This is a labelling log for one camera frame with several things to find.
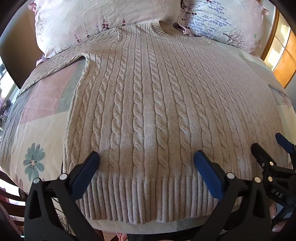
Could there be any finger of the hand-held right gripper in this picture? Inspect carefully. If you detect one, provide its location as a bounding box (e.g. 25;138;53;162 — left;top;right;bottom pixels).
275;133;296;155
251;142;296;179

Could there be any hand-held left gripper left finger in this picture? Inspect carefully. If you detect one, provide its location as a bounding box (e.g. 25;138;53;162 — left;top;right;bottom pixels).
24;151;103;241

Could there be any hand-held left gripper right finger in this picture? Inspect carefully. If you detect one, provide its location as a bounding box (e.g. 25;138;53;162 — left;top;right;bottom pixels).
194;150;271;241

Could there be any beige cable knit sweater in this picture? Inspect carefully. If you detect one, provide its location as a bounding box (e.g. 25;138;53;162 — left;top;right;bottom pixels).
17;20;292;226

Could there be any person's right hand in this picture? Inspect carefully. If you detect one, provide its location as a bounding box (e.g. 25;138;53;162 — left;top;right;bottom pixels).
269;201;295;235

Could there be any patchwork floral bed sheet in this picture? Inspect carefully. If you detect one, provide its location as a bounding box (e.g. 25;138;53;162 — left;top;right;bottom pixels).
0;52;295;234

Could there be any dark wooden chair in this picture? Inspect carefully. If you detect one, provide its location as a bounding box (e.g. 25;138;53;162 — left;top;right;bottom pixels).
0;170;26;241

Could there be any wooden cabinet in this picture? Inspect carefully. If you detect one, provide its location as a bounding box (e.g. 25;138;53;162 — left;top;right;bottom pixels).
261;6;296;89

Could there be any white purple floral pillow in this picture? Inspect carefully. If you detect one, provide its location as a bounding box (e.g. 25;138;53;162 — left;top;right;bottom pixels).
178;0;271;56

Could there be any dark grey headboard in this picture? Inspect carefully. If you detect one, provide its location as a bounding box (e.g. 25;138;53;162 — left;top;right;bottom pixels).
0;0;45;90

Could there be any pink floral pillow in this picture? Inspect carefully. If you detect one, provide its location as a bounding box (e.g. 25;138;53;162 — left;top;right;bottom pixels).
28;0;185;59

